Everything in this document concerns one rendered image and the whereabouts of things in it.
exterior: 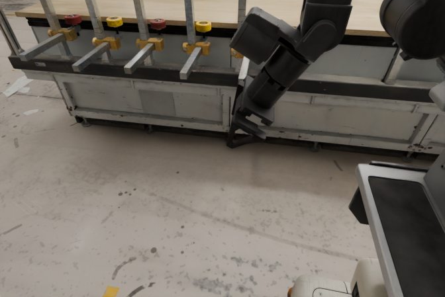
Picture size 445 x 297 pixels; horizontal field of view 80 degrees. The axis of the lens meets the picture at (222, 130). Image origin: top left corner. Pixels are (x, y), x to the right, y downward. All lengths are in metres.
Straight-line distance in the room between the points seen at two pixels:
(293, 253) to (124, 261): 0.85
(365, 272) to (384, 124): 1.47
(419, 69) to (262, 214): 1.18
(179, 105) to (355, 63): 1.16
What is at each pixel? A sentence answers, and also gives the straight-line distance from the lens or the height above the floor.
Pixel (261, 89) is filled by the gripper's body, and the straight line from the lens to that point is 0.46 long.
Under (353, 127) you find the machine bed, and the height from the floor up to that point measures 0.23.
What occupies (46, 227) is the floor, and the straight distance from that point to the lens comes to 1.85.
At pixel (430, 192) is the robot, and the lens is 0.48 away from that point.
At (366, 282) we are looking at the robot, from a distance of 0.65.
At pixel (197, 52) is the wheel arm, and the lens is 1.35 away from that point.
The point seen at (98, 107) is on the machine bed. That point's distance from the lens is 2.27.
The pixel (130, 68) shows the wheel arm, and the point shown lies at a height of 0.83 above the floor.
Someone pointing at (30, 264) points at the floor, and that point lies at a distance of 1.75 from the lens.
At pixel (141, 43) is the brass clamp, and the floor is 0.83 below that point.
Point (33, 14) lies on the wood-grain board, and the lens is 2.03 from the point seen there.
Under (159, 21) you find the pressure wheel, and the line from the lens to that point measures 1.55.
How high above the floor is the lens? 1.34
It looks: 39 degrees down
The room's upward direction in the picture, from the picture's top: straight up
